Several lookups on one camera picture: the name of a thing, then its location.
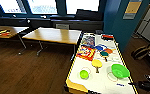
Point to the dark bench sofa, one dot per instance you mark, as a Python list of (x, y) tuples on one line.
[(41, 20)]

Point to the long white-top table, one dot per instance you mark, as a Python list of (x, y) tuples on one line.
[(54, 35)]

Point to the grey rectangular panel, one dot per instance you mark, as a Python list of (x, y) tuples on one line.
[(62, 26)]

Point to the blue printed game box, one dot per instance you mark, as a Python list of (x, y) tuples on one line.
[(88, 41)]

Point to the orange paddle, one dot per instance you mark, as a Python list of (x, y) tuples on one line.
[(109, 51)]

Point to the yellow black flat item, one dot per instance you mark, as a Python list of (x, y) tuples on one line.
[(2, 31)]

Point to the dark striped round bag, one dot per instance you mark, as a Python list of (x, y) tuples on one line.
[(140, 52)]

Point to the bright wall window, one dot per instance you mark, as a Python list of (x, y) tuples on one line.
[(11, 5), (82, 5), (42, 6)]

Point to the colourful snack bag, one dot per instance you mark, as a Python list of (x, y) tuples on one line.
[(86, 53)]

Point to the yellow side table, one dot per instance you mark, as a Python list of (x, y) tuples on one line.
[(16, 30)]

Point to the yellow paddle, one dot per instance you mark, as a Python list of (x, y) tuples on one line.
[(97, 63)]

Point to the teal paddle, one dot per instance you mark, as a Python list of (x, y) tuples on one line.
[(104, 54)]

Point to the yellow wooden gaming table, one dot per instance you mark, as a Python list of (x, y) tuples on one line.
[(97, 81)]

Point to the small green bowl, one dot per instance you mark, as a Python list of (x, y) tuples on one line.
[(84, 74)]

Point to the red black flat item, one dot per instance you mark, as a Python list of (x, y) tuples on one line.
[(107, 36)]

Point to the small black box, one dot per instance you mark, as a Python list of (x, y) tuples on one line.
[(98, 32)]

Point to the blue flat item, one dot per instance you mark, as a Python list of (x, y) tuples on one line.
[(100, 47)]

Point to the yellow framed wall sign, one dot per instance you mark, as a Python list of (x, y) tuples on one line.
[(132, 9)]

